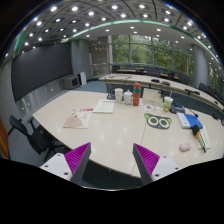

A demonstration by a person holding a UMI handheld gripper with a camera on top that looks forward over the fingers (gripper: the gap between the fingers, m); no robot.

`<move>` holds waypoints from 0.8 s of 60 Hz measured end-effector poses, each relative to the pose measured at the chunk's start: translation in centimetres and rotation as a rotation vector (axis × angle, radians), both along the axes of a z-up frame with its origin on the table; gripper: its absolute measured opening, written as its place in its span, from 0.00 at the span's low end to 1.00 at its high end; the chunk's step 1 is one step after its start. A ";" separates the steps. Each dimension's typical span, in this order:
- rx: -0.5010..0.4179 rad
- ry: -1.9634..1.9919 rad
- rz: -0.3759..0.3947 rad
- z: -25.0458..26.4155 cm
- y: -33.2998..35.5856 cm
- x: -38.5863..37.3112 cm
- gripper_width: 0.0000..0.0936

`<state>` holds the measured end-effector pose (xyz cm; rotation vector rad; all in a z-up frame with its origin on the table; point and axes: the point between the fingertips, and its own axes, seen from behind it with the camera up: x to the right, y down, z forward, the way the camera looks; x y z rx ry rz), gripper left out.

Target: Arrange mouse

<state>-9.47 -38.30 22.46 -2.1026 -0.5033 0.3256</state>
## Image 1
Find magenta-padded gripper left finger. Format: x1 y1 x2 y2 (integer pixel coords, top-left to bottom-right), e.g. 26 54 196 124
39 142 92 186

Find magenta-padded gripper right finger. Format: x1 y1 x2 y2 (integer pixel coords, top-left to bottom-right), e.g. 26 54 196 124
132 143 183 186

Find pink computer mouse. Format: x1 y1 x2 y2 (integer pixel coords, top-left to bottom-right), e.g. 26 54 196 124
179 142 192 153

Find cat-face mouse pad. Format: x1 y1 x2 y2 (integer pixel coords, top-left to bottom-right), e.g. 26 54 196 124
143 112 173 131

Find black office chair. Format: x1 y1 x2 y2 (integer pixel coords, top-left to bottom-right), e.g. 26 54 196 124
8 114 64 161

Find red and white brochure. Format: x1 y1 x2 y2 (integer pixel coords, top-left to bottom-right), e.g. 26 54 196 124
63 107 95 130

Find black handheld microphone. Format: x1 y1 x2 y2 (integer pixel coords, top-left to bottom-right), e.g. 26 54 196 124
191 124 208 154

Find pale paper booklet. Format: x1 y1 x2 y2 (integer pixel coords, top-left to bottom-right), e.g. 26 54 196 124
196 125 212 150

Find blue and white book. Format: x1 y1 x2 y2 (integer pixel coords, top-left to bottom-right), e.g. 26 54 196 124
176 112 204 130

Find black desk microphone unit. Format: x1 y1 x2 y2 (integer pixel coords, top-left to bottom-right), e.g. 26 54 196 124
169 103 186 114

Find green-printed cup with straw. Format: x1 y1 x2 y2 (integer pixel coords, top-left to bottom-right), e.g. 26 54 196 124
162 96 174 113

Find white cardboard box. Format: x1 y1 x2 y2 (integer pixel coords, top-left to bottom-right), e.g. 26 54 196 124
142 87 163 107

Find white printed booklet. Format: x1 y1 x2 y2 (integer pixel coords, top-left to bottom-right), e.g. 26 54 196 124
92 99 116 115

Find red thermos bottle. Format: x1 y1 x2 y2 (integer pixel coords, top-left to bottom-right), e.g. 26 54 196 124
132 82 142 107

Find grey box unit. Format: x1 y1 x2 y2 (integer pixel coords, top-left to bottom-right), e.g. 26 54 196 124
63 74 80 90

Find long curved conference desk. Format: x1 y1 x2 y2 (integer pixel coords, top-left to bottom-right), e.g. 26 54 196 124
98 73 224 121

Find white standing panel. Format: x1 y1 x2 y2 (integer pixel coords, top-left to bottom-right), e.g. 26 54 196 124
78 71 88 86

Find dark conference chairs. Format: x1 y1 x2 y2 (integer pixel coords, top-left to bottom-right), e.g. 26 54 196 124
111 64 221 101

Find ceiling lights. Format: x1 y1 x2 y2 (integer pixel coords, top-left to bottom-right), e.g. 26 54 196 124
4 3 214 58

